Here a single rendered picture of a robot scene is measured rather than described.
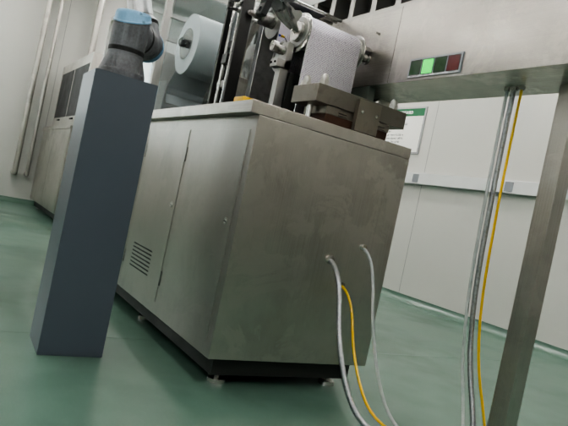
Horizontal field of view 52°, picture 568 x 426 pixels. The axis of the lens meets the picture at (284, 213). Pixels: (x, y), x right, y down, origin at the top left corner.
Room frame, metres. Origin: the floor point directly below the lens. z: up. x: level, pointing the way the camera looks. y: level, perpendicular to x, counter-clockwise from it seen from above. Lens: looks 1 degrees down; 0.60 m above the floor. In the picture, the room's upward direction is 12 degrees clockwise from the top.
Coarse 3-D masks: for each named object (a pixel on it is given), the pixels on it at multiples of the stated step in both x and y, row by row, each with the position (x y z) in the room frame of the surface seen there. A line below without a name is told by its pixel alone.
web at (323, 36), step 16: (288, 32) 2.35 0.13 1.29; (320, 32) 2.15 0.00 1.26; (336, 32) 2.19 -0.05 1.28; (320, 48) 2.15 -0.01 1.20; (336, 48) 2.19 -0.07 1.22; (352, 48) 2.23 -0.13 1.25; (256, 64) 2.45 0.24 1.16; (256, 80) 2.46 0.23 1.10; (272, 80) 2.50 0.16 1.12; (256, 96) 2.47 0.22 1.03
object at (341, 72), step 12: (312, 48) 2.13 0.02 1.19; (312, 60) 2.14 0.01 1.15; (324, 60) 2.17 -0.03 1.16; (336, 60) 2.19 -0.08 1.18; (312, 72) 2.14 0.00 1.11; (324, 72) 2.17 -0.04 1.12; (336, 72) 2.20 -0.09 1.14; (348, 72) 2.23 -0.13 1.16; (336, 84) 2.21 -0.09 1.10; (348, 84) 2.23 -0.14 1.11
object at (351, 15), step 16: (304, 0) 2.87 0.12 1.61; (320, 0) 2.74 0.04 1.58; (336, 0) 2.63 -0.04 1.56; (352, 0) 2.52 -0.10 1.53; (368, 0) 2.53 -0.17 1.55; (384, 0) 2.39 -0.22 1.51; (400, 0) 2.25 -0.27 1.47; (416, 0) 2.16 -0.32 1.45; (336, 16) 2.64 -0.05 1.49; (352, 16) 2.50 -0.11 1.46
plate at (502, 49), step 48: (432, 0) 2.08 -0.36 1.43; (480, 0) 1.89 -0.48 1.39; (528, 0) 1.73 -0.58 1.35; (384, 48) 2.27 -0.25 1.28; (432, 48) 2.04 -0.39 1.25; (480, 48) 1.85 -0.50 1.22; (528, 48) 1.70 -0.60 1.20; (384, 96) 2.45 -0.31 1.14; (432, 96) 2.27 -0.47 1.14; (480, 96) 2.12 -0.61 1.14
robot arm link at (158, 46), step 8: (128, 0) 2.02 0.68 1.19; (136, 0) 2.01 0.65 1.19; (144, 0) 2.02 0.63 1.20; (136, 8) 2.01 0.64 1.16; (144, 8) 2.02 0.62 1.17; (152, 16) 2.03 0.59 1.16; (152, 24) 2.02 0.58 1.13; (160, 40) 2.05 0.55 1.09; (152, 48) 2.00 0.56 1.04; (160, 48) 2.06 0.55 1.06; (144, 56) 2.01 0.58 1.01; (152, 56) 2.04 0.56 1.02; (160, 56) 2.09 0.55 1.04
